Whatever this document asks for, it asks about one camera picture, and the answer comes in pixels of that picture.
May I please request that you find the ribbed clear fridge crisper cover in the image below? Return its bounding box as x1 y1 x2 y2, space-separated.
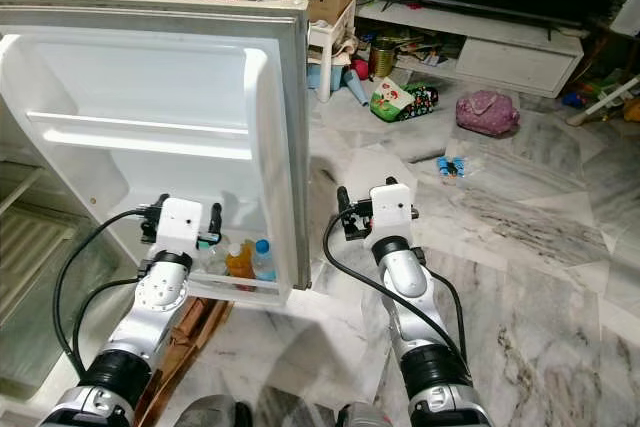
0 205 96 393

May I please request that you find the fridge door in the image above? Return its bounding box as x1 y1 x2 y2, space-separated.
0 0 309 310

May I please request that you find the red brick fridge base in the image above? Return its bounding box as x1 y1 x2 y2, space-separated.
135 297 233 427

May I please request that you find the orange juice bottle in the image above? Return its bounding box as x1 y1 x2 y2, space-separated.
225 239 256 283

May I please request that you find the blue labelled clear bottle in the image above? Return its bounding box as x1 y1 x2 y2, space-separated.
437 152 488 184

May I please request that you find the blue capped water bottle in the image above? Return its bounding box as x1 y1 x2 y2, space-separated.
252 238 278 283

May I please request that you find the green red snack packet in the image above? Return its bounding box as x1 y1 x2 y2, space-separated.
369 79 440 125

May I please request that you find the light blue cone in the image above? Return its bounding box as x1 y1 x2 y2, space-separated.
344 69 373 107

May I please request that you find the purple cloth bag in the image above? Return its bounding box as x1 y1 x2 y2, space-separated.
456 89 522 137

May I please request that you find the metal tin can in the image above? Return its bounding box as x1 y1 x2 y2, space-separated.
369 37 402 79

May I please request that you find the white plastic stool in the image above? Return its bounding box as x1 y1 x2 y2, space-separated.
305 0 361 103

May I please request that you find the white television stand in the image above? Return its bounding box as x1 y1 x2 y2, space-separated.
353 0 587 100

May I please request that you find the grey robot left leg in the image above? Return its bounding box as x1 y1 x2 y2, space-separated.
173 394 254 427

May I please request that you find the grey robot leg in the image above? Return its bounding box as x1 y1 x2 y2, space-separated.
335 402 396 427
173 394 254 427

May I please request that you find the grey robot right leg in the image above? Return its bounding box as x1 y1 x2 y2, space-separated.
335 402 396 427

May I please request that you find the white stick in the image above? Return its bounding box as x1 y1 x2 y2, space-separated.
567 75 640 128

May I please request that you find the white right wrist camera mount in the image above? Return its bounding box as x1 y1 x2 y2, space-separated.
370 182 417 240

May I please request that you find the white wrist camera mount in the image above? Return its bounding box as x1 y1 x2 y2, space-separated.
370 182 417 240
155 197 209 256

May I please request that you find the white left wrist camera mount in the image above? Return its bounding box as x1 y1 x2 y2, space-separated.
155 197 209 256

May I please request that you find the short black right arm cable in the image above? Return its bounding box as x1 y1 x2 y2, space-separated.
428 269 468 358

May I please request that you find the short black arm cable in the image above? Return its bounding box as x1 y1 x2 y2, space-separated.
72 277 146 373
428 269 468 358

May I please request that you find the short black left arm cable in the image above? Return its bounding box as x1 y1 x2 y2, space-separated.
72 277 146 373

